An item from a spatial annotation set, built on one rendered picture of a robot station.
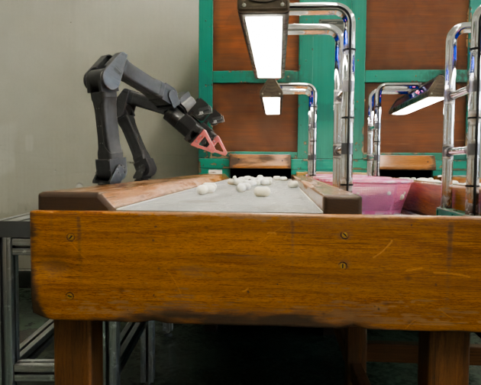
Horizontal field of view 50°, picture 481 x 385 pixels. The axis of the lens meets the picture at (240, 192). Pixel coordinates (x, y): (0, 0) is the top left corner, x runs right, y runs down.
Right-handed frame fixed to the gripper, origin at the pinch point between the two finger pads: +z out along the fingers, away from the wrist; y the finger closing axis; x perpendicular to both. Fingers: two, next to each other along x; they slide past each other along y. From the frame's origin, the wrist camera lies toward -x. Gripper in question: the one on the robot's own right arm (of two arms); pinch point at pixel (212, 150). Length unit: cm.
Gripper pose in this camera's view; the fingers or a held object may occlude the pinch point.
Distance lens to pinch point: 173.9
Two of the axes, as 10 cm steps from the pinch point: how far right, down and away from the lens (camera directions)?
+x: -6.5, 7.5, 0.8
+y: 0.5, -0.6, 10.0
